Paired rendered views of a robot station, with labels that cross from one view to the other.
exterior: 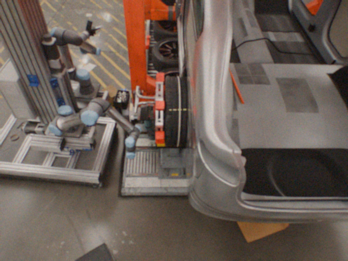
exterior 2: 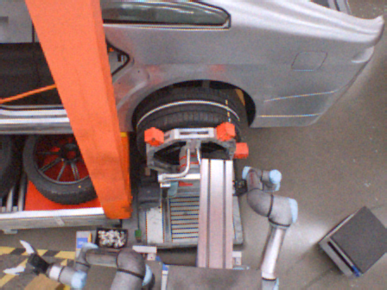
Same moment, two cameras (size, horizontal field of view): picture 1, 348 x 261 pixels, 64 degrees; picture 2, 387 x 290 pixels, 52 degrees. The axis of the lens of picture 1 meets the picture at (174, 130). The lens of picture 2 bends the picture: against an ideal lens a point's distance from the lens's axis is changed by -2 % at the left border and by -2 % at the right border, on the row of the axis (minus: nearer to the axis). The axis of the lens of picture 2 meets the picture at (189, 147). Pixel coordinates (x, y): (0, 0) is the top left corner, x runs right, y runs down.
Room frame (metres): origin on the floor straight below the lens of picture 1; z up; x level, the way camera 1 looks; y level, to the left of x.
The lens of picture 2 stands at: (2.01, 1.24, 3.10)
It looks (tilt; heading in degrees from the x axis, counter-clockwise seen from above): 63 degrees down; 262
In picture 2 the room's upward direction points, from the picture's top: 10 degrees clockwise
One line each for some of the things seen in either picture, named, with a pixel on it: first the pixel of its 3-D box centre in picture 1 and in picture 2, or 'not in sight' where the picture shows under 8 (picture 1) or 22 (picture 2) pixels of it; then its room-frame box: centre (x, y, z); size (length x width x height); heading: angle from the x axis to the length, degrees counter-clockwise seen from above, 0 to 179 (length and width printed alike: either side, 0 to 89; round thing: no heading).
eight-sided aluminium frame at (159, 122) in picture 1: (159, 111); (190, 154); (1.83, 0.15, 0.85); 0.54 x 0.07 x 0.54; 5
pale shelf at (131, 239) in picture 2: (122, 102); (109, 242); (2.34, 0.62, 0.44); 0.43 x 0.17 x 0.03; 5
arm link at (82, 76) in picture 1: (83, 76); (139, 276); (2.10, 0.92, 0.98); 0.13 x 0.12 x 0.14; 73
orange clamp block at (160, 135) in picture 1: (159, 137); (239, 151); (1.52, 0.12, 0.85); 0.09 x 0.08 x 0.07; 5
